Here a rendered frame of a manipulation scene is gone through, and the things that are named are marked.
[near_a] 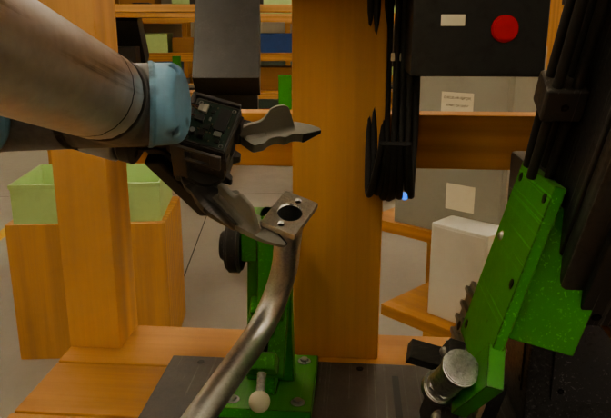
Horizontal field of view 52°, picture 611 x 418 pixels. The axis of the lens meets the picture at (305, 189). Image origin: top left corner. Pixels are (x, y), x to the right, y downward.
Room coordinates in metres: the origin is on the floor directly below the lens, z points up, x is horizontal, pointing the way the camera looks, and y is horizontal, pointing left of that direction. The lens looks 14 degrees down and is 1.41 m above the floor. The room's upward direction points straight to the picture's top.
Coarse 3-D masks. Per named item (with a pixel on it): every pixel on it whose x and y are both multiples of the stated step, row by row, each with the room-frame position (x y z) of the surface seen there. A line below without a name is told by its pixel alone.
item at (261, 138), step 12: (276, 108) 0.68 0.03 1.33; (288, 108) 0.68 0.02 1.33; (264, 120) 0.68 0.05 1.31; (276, 120) 0.69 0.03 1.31; (288, 120) 0.70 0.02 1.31; (252, 132) 0.69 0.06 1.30; (264, 132) 0.70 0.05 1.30; (276, 132) 0.70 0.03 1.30; (288, 132) 0.70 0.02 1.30; (300, 132) 0.71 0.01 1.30; (312, 132) 0.71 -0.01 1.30; (252, 144) 0.69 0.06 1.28; (264, 144) 0.69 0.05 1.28
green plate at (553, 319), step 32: (512, 192) 0.65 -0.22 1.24; (544, 192) 0.56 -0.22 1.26; (512, 224) 0.62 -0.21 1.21; (544, 224) 0.55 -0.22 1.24; (512, 256) 0.58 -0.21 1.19; (544, 256) 0.56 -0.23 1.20; (480, 288) 0.64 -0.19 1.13; (512, 288) 0.55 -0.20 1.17; (544, 288) 0.56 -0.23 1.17; (480, 320) 0.61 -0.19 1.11; (512, 320) 0.55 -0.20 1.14; (544, 320) 0.56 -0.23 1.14; (576, 320) 0.55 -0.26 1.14
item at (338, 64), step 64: (64, 0) 0.97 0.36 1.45; (320, 0) 0.94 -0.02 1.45; (384, 0) 0.93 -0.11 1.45; (320, 64) 0.94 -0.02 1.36; (384, 64) 0.93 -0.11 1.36; (320, 128) 0.94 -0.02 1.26; (64, 192) 0.97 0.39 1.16; (320, 192) 0.94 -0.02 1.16; (64, 256) 0.97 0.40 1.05; (128, 256) 1.03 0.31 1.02; (320, 256) 0.94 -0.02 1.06; (128, 320) 1.01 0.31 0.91; (320, 320) 0.94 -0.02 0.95
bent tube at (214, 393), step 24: (288, 192) 0.65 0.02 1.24; (288, 216) 0.65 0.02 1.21; (288, 240) 0.63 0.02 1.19; (288, 264) 0.65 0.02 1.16; (288, 288) 0.66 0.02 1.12; (264, 312) 0.65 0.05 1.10; (240, 336) 0.64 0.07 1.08; (264, 336) 0.63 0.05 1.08; (240, 360) 0.60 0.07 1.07; (216, 384) 0.57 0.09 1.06; (192, 408) 0.54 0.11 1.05; (216, 408) 0.55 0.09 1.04
